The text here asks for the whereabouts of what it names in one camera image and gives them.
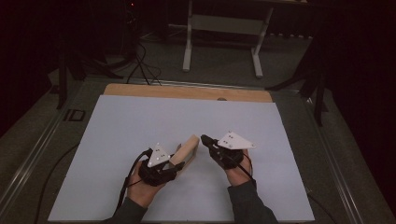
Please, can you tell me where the left hand-held gripper cable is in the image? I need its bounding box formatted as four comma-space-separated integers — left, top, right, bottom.
114, 147, 154, 214

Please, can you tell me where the right hand-held gripper cable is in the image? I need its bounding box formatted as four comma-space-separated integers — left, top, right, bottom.
229, 151, 255, 182

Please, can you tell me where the black rectangular floor plate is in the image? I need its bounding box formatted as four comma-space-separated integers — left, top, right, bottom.
63, 108, 87, 122

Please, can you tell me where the hand-held gripper cable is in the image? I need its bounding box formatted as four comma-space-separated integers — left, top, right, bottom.
229, 151, 255, 182
114, 147, 154, 214

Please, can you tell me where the person's left hand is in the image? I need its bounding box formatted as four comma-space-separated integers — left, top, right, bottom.
126, 168, 167, 209

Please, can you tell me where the metal floor rail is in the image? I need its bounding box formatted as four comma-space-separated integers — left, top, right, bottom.
302, 94, 366, 224
0, 106, 69, 214

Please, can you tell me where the white metal stand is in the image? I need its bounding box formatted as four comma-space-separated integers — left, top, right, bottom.
182, 0, 276, 79

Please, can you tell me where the black tripod stand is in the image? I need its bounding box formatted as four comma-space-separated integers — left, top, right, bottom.
265, 40, 330, 127

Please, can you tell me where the dark equipment rack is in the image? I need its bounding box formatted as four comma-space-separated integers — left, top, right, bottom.
120, 0, 139, 62

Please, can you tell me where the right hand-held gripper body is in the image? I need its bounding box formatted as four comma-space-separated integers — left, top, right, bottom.
208, 131, 257, 171

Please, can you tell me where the person's right hand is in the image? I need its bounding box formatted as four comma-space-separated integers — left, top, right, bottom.
223, 148, 254, 188

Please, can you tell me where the bundle of black cables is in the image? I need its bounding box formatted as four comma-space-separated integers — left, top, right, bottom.
125, 40, 163, 87

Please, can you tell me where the white table sheet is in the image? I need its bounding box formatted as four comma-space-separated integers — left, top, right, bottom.
48, 94, 316, 223

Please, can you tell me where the wooden picture frame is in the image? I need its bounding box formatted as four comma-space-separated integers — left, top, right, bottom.
169, 133, 201, 171

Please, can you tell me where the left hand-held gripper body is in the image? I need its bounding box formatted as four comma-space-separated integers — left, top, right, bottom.
137, 142, 185, 188

